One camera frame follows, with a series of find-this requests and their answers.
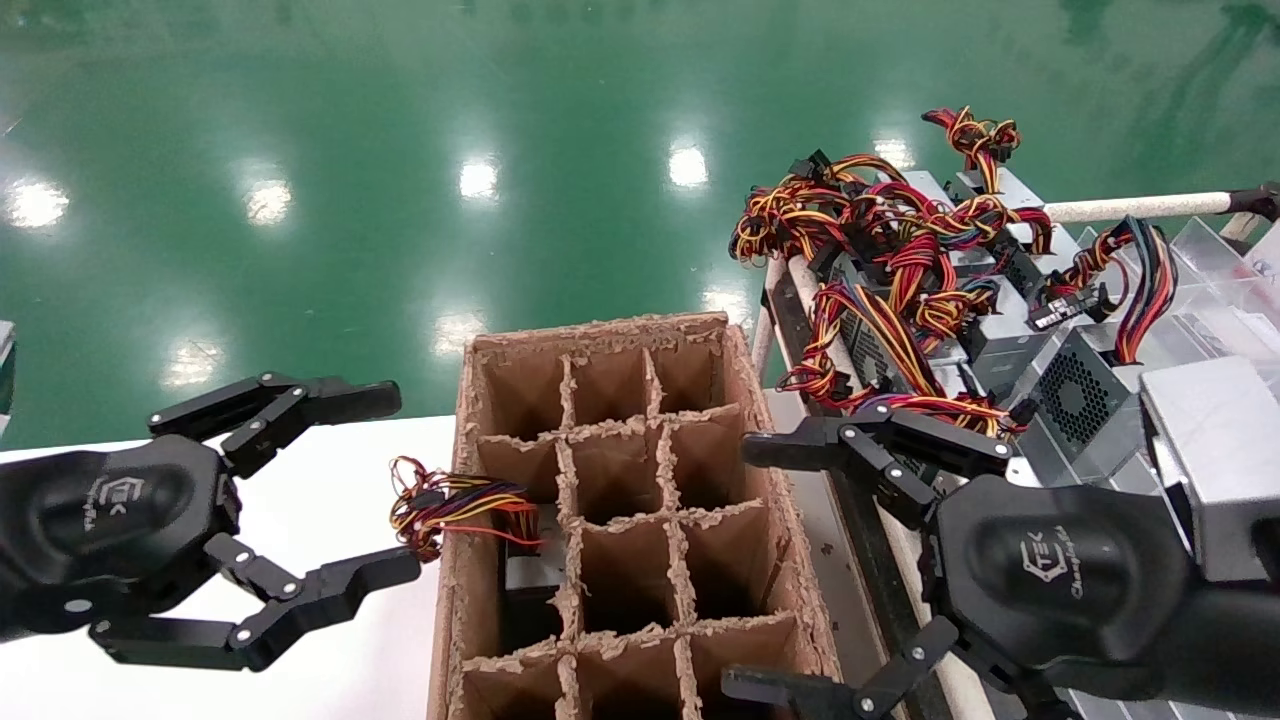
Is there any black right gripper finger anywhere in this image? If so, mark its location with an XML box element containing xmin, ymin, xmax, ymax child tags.
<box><xmin>722</xmin><ymin>615</ymin><xmax>966</xmax><ymax>720</ymax></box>
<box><xmin>742</xmin><ymin>403</ymin><xmax>1013</xmax><ymax>529</ymax></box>

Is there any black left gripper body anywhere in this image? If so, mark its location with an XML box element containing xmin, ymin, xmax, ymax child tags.
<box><xmin>0</xmin><ymin>435</ymin><xmax>243</xmax><ymax>641</ymax></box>

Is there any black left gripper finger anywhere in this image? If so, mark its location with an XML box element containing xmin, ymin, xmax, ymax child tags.
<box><xmin>148</xmin><ymin>372</ymin><xmax>403</xmax><ymax>479</ymax></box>
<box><xmin>90</xmin><ymin>535</ymin><xmax>423</xmax><ymax>673</ymax></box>

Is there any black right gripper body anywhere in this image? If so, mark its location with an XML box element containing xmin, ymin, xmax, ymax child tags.
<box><xmin>918</xmin><ymin>475</ymin><xmax>1201</xmax><ymax>701</ymax></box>

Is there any multicolour power supply cable bundle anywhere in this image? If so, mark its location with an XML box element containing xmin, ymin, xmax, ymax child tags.
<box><xmin>778</xmin><ymin>282</ymin><xmax>966</xmax><ymax>413</ymax></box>
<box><xmin>922</xmin><ymin>105</ymin><xmax>1023</xmax><ymax>196</ymax></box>
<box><xmin>730</xmin><ymin>150</ymin><xmax>906</xmax><ymax>266</ymax></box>
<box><xmin>388</xmin><ymin>455</ymin><xmax>546</xmax><ymax>563</ymax></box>
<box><xmin>850</xmin><ymin>185</ymin><xmax>1053</xmax><ymax>341</ymax></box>
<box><xmin>850</xmin><ymin>392</ymin><xmax>1031</xmax><ymax>441</ymax></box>

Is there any grey metal power supply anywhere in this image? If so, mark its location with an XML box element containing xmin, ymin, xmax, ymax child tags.
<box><xmin>1005</xmin><ymin>222</ymin><xmax>1086</xmax><ymax>301</ymax></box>
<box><xmin>880</xmin><ymin>170</ymin><xmax>951</xmax><ymax>211</ymax></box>
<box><xmin>960</xmin><ymin>285</ymin><xmax>1061</xmax><ymax>391</ymax></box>
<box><xmin>830</xmin><ymin>255</ymin><xmax>901</xmax><ymax>391</ymax></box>
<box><xmin>503</xmin><ymin>500</ymin><xmax>569</xmax><ymax>601</ymax></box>
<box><xmin>950</xmin><ymin>168</ymin><xmax>1046</xmax><ymax>216</ymax></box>

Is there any brown cardboard box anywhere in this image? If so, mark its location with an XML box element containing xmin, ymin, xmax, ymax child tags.
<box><xmin>428</xmin><ymin>312</ymin><xmax>843</xmax><ymax>720</ymax></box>

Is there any white cart leg tube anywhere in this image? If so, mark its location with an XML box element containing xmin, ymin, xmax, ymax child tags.
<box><xmin>750</xmin><ymin>300</ymin><xmax>779</xmax><ymax>386</ymax></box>

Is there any grey metal stand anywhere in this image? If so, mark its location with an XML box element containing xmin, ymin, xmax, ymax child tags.
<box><xmin>0</xmin><ymin>320</ymin><xmax>16</xmax><ymax>436</ymax></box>

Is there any black tube joint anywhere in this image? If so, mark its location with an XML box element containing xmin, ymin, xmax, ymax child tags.
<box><xmin>1228</xmin><ymin>182</ymin><xmax>1280</xmax><ymax>223</ymax></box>

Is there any long white cart rail tube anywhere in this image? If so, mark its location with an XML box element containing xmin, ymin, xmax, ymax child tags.
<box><xmin>775</xmin><ymin>255</ymin><xmax>1001</xmax><ymax>720</ymax></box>

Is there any black red blue cable bundle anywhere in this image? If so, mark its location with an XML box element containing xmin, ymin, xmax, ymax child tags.
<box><xmin>1040</xmin><ymin>215</ymin><xmax>1181</xmax><ymax>366</ymax></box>

